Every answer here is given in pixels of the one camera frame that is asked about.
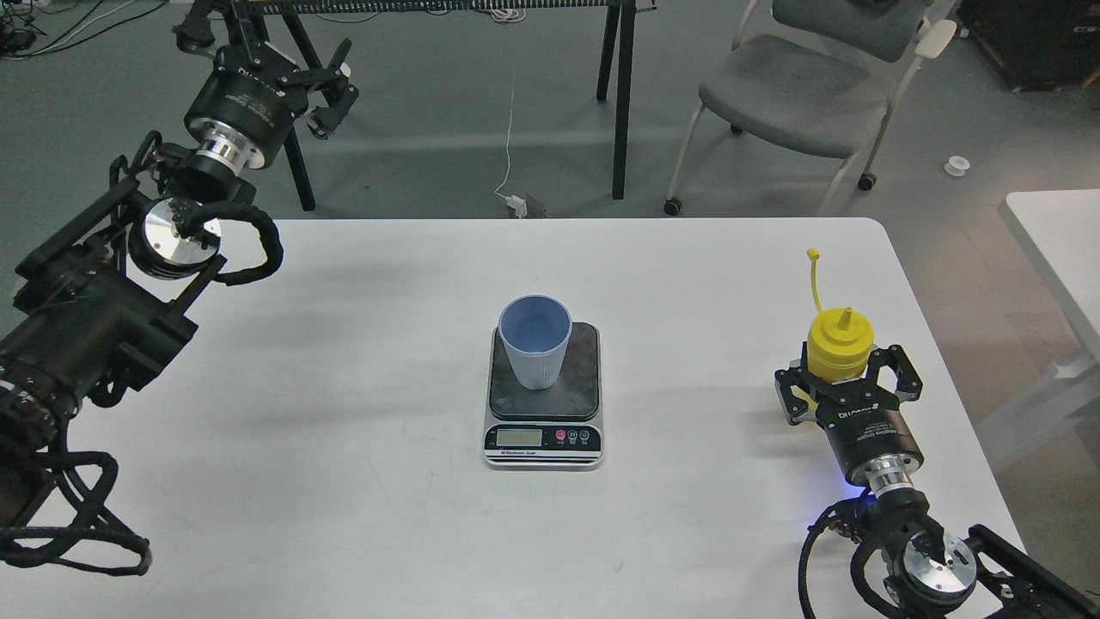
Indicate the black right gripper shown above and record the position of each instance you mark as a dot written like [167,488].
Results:
[872,443]

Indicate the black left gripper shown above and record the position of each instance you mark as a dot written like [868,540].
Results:
[245,107]

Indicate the yellow squeeze bottle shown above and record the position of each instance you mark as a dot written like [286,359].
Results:
[839,339]

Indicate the blue ribbed plastic cup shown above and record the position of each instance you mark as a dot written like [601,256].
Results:
[535,331]

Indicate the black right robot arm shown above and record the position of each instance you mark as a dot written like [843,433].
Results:
[905,564]

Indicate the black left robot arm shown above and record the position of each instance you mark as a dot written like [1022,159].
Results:
[106,297]

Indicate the digital kitchen scale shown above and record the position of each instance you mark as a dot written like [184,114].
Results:
[556,428]

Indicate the small white spool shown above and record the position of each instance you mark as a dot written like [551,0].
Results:
[957,166]

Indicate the white side table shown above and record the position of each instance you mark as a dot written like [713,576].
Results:
[1058,232]

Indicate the grey office chair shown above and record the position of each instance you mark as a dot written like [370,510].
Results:
[809,101]

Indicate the black-legged background table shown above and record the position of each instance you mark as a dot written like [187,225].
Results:
[447,9]

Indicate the black cabinet in corner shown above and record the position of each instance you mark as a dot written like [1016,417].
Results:
[1035,45]

